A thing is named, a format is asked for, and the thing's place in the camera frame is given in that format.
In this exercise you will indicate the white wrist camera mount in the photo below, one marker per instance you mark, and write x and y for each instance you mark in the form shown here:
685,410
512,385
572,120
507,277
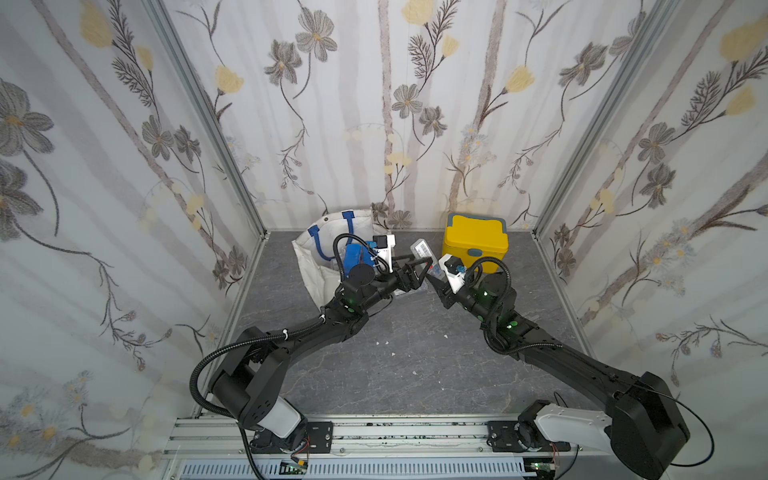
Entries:
383,251
454,271

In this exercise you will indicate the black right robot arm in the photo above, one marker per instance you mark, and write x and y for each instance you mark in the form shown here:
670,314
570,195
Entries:
636,418

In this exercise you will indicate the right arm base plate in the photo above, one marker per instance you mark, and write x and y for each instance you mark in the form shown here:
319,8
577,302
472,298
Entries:
520,437

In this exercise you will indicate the white canvas tote bag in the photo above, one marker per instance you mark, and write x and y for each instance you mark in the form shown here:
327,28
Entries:
314,250

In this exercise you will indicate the red label clear case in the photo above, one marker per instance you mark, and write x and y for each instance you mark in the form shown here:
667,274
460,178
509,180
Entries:
421,249

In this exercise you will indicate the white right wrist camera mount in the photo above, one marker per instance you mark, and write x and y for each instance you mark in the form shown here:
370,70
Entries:
454,271

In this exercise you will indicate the blue compass case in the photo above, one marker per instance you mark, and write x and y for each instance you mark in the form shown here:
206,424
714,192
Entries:
356,254

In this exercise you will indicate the yellow storage box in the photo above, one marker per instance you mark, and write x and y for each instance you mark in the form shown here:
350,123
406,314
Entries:
469,237

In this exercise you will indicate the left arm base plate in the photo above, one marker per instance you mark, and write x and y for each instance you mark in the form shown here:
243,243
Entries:
313,437

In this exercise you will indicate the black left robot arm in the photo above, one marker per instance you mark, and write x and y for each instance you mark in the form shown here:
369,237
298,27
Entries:
243,380

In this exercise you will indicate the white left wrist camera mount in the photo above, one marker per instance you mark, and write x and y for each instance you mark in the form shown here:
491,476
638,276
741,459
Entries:
383,251

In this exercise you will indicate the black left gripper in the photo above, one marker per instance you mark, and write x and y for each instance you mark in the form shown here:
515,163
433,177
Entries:
409,282

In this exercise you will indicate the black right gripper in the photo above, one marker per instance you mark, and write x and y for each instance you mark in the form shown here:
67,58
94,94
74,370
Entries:
444,285

